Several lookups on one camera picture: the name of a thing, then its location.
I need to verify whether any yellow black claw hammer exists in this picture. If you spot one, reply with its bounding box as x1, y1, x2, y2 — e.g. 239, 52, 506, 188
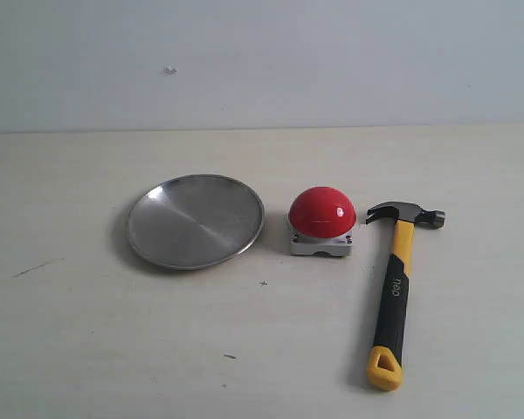
366, 202, 445, 391

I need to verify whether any red dome push button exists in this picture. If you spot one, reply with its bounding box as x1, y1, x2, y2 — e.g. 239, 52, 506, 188
287, 186, 357, 258

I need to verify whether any round stainless steel plate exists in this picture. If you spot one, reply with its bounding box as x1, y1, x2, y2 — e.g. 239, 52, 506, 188
126, 174, 265, 271

